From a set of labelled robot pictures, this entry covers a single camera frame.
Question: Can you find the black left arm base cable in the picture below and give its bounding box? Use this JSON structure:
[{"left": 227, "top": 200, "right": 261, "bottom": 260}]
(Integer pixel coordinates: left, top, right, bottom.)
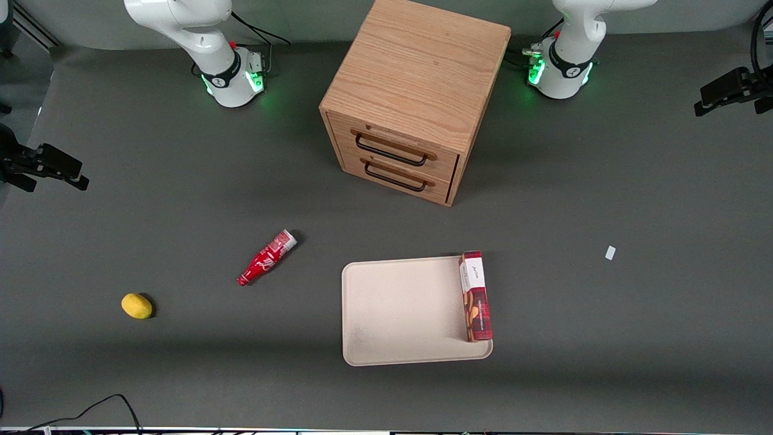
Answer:
[{"left": 506, "top": 17, "right": 565, "bottom": 68}]

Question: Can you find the beige rectangular tray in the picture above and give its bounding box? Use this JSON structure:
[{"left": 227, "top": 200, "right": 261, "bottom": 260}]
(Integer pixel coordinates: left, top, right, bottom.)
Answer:
[{"left": 341, "top": 255, "right": 494, "bottom": 367}]

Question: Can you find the black metal stand rail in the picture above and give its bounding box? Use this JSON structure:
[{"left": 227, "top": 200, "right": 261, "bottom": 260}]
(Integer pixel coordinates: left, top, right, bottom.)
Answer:
[{"left": 11, "top": 0, "right": 62, "bottom": 49}]

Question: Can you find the black table cable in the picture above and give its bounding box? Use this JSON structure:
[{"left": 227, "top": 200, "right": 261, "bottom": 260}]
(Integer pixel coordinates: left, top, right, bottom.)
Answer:
[{"left": 0, "top": 394, "right": 143, "bottom": 435}]

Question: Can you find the black drawer handle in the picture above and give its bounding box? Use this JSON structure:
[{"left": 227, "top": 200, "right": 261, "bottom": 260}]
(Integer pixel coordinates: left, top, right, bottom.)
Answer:
[
  {"left": 354, "top": 133, "right": 429, "bottom": 167},
  {"left": 364, "top": 160, "right": 428, "bottom": 193}
]

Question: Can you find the red cookie box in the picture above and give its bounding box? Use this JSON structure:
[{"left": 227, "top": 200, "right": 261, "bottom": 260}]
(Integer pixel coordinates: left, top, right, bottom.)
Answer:
[{"left": 459, "top": 251, "right": 493, "bottom": 343}]

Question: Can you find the wooden drawer cabinet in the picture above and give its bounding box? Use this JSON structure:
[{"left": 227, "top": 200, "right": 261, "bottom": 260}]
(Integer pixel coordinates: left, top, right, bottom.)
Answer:
[{"left": 319, "top": 0, "right": 512, "bottom": 207}]

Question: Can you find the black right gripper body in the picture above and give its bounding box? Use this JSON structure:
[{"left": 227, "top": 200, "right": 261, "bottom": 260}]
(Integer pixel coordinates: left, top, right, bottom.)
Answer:
[{"left": 0, "top": 124, "right": 39, "bottom": 193}]

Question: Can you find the black right arm base cable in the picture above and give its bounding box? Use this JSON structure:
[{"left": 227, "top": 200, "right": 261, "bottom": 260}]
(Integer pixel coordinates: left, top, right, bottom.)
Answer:
[{"left": 229, "top": 11, "right": 292, "bottom": 76}]

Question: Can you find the black arm base cable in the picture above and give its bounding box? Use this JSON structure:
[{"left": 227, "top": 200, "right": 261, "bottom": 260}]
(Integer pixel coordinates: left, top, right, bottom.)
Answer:
[
  {"left": 229, "top": 11, "right": 292, "bottom": 76},
  {"left": 506, "top": 17, "right": 565, "bottom": 68}
]

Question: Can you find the yellow lemon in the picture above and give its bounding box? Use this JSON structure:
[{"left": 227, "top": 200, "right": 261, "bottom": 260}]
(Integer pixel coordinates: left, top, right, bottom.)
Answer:
[{"left": 121, "top": 293, "right": 153, "bottom": 320}]

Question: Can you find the wooden drawer front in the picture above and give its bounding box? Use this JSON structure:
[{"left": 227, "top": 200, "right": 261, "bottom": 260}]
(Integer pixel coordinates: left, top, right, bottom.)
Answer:
[
  {"left": 339, "top": 148, "right": 455, "bottom": 205},
  {"left": 328, "top": 112, "right": 461, "bottom": 183}
]

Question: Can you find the red cola bottle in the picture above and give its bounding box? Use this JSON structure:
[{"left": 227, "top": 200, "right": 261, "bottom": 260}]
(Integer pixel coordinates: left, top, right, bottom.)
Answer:
[{"left": 237, "top": 229, "right": 298, "bottom": 287}]

